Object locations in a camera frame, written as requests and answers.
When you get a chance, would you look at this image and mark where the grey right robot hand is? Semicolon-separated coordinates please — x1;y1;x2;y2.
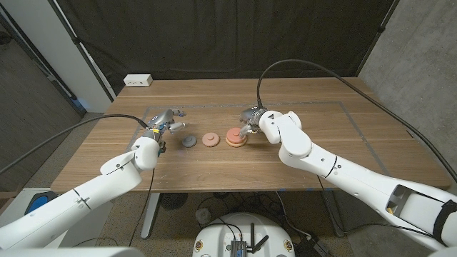
238;106;267;139

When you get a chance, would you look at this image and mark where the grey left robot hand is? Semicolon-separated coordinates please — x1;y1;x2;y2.
142;108;187;141

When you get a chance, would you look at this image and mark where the coral red disk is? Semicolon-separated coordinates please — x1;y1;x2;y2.
226;127;247;143

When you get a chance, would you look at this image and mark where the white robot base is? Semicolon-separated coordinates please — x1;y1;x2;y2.
192;213;296;257

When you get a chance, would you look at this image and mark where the large orange disk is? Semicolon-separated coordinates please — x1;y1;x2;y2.
225;137;248;148

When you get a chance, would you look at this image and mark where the white power strip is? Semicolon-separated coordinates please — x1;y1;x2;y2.
123;74;154;88

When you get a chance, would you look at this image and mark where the dusty pink disk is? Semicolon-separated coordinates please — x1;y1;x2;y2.
201;132;221;148

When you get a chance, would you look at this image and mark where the round black table foot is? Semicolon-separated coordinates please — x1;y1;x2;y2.
159;192;189;211

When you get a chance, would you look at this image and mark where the black backdrop curtain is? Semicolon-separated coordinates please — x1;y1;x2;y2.
49;0;400;96

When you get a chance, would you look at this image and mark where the white table leg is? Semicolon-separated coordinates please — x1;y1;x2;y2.
141;192;161;240

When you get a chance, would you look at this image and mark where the round grey floor object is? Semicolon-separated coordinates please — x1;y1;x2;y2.
195;208;212;226

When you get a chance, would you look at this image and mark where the black backdrop stand pole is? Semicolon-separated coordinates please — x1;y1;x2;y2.
47;0;117;102
356;0;400;77

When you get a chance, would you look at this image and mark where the grey table leg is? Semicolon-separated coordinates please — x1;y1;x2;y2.
321;191;346;238

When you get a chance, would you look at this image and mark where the grey radio box with antennas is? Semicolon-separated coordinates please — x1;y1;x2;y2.
230;223;269;257

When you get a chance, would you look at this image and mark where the black power adapter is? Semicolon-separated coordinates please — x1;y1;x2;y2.
296;235;331;257

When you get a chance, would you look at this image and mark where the blue foot pedal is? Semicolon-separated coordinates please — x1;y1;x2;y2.
24;191;59;216

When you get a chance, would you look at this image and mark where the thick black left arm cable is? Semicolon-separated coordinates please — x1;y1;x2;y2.
0;114;149;175

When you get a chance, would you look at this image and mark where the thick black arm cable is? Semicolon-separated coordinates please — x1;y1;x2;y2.
0;114;149;175
256;59;457;183

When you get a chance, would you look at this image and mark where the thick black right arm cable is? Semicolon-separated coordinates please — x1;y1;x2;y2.
256;59;457;183

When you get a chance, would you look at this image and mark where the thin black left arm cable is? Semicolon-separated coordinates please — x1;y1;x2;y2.
126;169;156;247

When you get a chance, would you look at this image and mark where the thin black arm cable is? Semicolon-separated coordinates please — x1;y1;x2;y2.
316;175;435;238
126;169;156;247

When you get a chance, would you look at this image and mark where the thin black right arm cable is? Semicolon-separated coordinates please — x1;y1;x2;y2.
316;175;435;238

